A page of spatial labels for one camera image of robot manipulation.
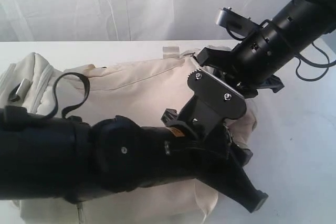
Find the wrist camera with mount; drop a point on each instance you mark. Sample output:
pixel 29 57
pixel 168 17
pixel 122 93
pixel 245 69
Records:
pixel 236 23
pixel 217 95

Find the white backdrop curtain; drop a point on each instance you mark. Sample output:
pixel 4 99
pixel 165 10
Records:
pixel 101 20

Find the cream duffel bag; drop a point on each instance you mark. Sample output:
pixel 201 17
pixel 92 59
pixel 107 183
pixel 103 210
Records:
pixel 141 91

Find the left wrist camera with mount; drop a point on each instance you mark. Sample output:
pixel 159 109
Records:
pixel 217 95

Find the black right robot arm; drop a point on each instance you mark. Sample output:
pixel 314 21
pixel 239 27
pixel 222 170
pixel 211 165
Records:
pixel 317 17

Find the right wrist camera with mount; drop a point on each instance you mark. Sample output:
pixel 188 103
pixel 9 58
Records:
pixel 236 23

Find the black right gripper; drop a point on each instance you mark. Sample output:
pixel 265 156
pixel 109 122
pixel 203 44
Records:
pixel 251 65

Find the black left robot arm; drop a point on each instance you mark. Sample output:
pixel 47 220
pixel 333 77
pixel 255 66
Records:
pixel 70 159

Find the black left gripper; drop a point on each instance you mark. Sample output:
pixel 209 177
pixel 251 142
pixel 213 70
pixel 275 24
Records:
pixel 204 121

